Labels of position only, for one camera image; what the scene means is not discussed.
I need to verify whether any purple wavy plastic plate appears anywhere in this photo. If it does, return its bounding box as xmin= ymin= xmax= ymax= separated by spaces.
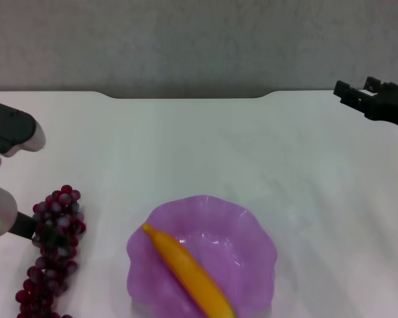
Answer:
xmin=125 ymin=194 xmax=279 ymax=318

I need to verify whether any yellow banana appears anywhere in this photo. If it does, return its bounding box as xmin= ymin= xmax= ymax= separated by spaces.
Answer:
xmin=142 ymin=223 xmax=238 ymax=318

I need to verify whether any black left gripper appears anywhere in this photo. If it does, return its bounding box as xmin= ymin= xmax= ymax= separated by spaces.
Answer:
xmin=15 ymin=211 xmax=70 ymax=250

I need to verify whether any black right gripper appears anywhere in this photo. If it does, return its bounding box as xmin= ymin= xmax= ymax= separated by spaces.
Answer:
xmin=333 ymin=76 xmax=398 ymax=133

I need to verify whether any dark red grape bunch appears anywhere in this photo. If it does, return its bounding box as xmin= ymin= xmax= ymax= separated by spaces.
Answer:
xmin=15 ymin=184 xmax=87 ymax=318

